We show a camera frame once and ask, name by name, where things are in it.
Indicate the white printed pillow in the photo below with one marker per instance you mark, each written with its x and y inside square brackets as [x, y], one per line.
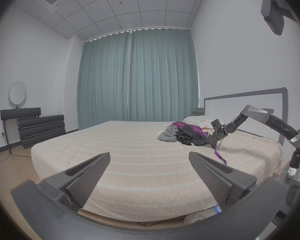
[197, 120]

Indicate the grey garment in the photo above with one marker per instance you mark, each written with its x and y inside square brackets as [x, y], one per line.
[167, 135]

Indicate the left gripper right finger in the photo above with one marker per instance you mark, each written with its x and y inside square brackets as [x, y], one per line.
[210, 176]

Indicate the round white-framed mirror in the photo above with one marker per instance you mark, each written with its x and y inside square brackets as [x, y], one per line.
[17, 94]

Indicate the blue-green curtain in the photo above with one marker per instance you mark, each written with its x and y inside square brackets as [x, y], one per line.
[102, 84]
[165, 79]

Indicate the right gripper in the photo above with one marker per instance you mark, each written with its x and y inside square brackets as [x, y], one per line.
[220, 134]

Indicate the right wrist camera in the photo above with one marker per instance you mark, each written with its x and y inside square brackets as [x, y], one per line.
[217, 124]

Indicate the black chest of drawers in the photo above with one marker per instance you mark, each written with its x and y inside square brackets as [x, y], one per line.
[41, 131]

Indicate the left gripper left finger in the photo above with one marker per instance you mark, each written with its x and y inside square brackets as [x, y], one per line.
[90, 174]

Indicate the bed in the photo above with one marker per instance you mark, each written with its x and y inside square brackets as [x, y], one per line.
[140, 159]

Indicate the black T-shirt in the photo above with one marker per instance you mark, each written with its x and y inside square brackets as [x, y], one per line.
[187, 139]

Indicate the purple satin garment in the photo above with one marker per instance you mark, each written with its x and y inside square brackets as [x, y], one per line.
[187, 127]

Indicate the grey bedside table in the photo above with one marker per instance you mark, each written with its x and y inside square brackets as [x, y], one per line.
[198, 111]

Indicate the black dressing table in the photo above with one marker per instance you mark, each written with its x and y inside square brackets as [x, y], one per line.
[20, 113]

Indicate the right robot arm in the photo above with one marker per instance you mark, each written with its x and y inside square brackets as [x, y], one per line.
[255, 112]

